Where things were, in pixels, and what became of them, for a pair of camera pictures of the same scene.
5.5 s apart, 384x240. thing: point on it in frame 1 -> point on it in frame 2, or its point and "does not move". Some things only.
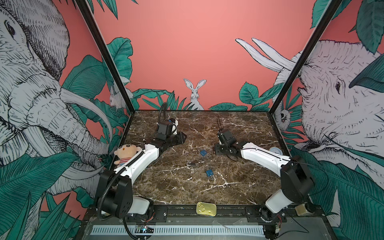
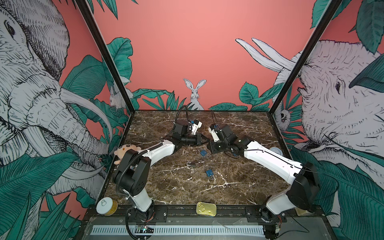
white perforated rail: x=180 y=230 does not move
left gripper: x=181 y=139 -> x=198 y=137
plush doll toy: x=126 y=152 does not move
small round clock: x=276 y=150 does not move
